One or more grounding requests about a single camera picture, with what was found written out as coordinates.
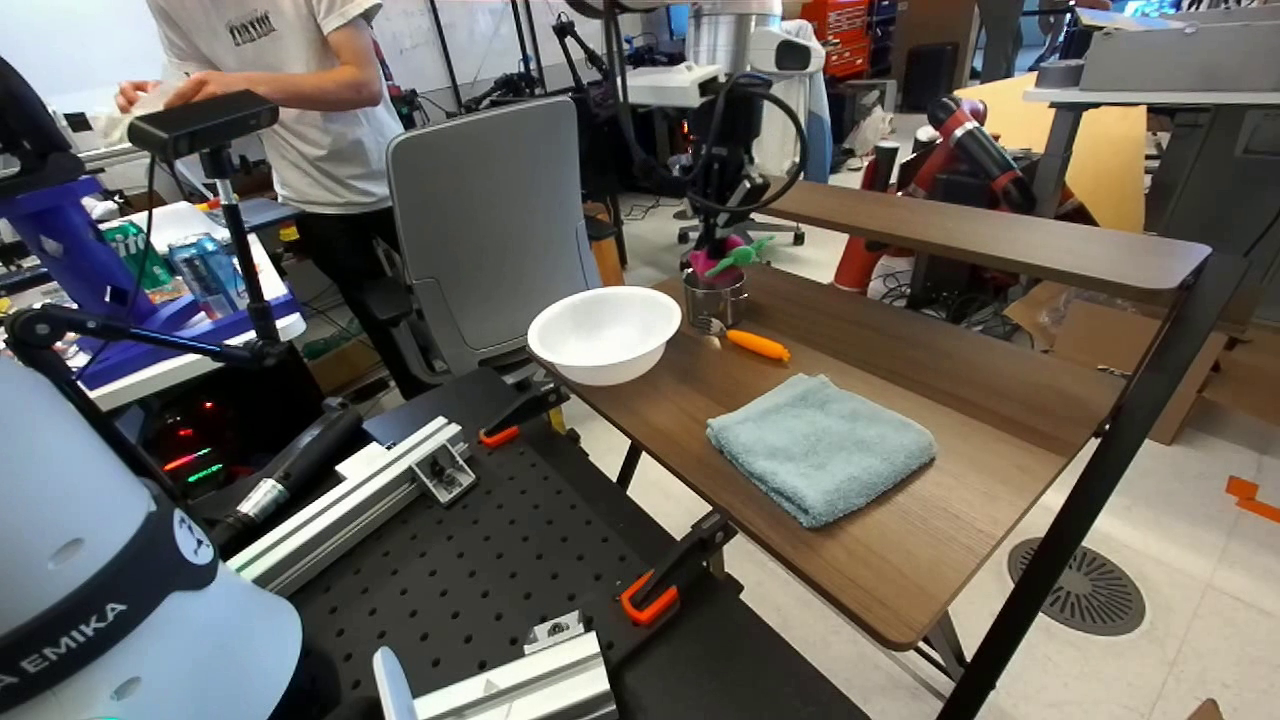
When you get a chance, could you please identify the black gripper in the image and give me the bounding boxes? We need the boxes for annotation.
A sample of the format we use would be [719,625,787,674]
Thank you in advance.
[684,124,773,277]

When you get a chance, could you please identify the pink beetroot plushie green leaves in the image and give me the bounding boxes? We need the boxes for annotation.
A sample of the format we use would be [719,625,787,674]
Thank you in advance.
[681,238,781,287]

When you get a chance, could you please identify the large white bowl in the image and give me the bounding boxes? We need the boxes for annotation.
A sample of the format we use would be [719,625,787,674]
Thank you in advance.
[525,285,688,391]

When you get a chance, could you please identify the small steel pot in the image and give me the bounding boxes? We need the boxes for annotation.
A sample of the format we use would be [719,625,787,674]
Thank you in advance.
[676,277,741,344]

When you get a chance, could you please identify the orange toy carrot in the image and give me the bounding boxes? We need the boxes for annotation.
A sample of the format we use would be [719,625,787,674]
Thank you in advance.
[719,323,797,367]

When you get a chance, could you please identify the folded light blue towel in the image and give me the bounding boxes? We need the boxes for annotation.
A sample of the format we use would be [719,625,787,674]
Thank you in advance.
[705,367,938,532]

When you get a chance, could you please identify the grey office chair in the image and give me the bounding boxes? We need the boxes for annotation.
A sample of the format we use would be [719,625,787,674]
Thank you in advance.
[382,92,606,391]

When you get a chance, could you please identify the dark wooden desk shelf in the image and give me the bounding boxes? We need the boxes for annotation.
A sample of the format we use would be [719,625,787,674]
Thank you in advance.
[759,177,1217,298]

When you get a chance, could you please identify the orange black clamp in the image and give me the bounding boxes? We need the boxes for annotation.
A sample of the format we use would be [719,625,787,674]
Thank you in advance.
[475,386,573,455]
[616,510,741,632]

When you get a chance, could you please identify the black perforated base board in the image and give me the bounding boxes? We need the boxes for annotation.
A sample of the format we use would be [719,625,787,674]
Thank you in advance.
[282,364,872,720]

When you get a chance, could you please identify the person in white t-shirt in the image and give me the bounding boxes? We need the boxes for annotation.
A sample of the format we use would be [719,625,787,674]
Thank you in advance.
[110,0,445,402]

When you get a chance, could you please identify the round floor drain grate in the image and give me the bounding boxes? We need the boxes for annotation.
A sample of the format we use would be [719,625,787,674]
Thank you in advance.
[1002,532,1152,640]

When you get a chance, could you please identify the black desk frame leg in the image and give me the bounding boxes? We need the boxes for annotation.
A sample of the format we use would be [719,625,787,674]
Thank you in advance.
[933,251,1251,720]

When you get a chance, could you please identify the aluminium extrusion rail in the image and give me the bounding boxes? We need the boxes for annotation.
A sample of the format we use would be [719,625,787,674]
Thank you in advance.
[368,608,622,720]
[224,414,481,602]

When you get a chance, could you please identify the black camera on stand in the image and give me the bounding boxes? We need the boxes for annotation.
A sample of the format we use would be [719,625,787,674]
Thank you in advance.
[123,88,325,446]

